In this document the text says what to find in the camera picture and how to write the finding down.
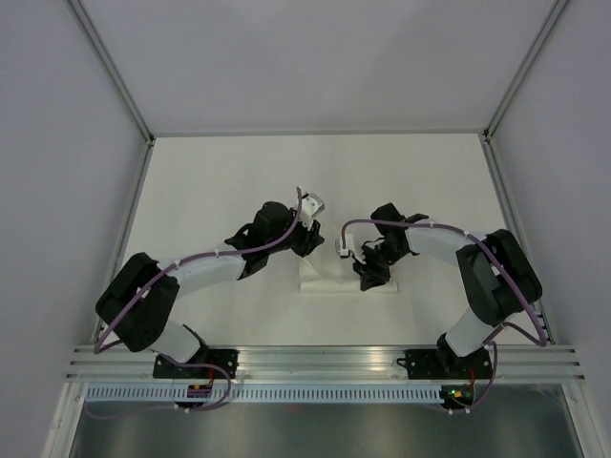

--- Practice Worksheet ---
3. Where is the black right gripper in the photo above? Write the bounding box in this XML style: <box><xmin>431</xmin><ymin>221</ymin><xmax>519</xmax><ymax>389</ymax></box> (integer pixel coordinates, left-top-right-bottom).
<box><xmin>352</xmin><ymin>241</ymin><xmax>406</xmax><ymax>292</ymax></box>

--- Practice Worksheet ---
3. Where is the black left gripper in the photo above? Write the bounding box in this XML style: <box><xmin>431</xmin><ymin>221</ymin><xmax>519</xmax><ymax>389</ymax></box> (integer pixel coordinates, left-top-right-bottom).
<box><xmin>266</xmin><ymin>207</ymin><xmax>325</xmax><ymax>258</ymax></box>

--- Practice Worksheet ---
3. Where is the white cloth napkin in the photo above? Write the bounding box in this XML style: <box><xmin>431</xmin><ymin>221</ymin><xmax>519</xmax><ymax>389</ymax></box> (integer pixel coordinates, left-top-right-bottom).
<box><xmin>298</xmin><ymin>247</ymin><xmax>400</xmax><ymax>293</ymax></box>

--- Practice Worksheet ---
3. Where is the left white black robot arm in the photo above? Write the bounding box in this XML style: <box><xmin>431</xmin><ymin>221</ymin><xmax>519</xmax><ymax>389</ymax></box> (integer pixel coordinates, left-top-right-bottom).
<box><xmin>95</xmin><ymin>193</ymin><xmax>325</xmax><ymax>378</ymax></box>

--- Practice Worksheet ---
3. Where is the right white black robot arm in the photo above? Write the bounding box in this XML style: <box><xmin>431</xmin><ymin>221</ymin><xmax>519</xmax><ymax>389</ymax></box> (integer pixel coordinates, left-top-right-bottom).
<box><xmin>337</xmin><ymin>203</ymin><xmax>547</xmax><ymax>377</ymax></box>

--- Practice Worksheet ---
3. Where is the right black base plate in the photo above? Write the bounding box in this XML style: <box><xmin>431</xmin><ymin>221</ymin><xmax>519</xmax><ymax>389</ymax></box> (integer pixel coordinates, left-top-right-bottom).
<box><xmin>395</xmin><ymin>348</ymin><xmax>493</xmax><ymax>381</ymax></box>

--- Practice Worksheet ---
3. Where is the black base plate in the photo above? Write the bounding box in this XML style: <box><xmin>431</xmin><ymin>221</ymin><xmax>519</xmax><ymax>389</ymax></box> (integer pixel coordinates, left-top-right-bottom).
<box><xmin>395</xmin><ymin>348</ymin><xmax>493</xmax><ymax>381</ymax></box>
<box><xmin>153</xmin><ymin>348</ymin><xmax>240</xmax><ymax>380</ymax></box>

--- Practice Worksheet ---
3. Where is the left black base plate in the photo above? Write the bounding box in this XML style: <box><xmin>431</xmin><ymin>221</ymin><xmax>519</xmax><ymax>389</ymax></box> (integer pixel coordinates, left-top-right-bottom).
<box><xmin>153</xmin><ymin>348</ymin><xmax>240</xmax><ymax>380</ymax></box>

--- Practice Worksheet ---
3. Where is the aluminium front rail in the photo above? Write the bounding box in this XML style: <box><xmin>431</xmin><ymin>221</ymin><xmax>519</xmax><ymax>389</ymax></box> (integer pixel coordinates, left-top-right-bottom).
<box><xmin>64</xmin><ymin>344</ymin><xmax>585</xmax><ymax>385</ymax></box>

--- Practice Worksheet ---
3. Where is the left aluminium frame post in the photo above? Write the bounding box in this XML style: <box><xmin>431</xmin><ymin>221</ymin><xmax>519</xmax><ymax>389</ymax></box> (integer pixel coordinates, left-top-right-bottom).
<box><xmin>65</xmin><ymin>0</ymin><xmax>155</xmax><ymax>146</ymax></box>

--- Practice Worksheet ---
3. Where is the aluminium frame post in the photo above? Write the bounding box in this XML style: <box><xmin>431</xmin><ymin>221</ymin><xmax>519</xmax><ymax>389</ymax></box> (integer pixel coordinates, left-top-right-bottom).
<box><xmin>65</xmin><ymin>0</ymin><xmax>155</xmax><ymax>146</ymax></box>
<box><xmin>482</xmin><ymin>0</ymin><xmax>572</xmax><ymax>142</ymax></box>

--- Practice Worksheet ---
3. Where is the white slotted cable duct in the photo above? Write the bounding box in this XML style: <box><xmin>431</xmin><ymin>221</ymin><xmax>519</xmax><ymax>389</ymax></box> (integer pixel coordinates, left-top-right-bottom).
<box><xmin>85</xmin><ymin>383</ymin><xmax>442</xmax><ymax>404</ymax></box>

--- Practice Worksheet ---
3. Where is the right aluminium frame post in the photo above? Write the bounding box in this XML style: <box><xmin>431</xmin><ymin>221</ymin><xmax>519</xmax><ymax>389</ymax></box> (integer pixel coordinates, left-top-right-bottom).
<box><xmin>482</xmin><ymin>0</ymin><xmax>572</xmax><ymax>142</ymax></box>

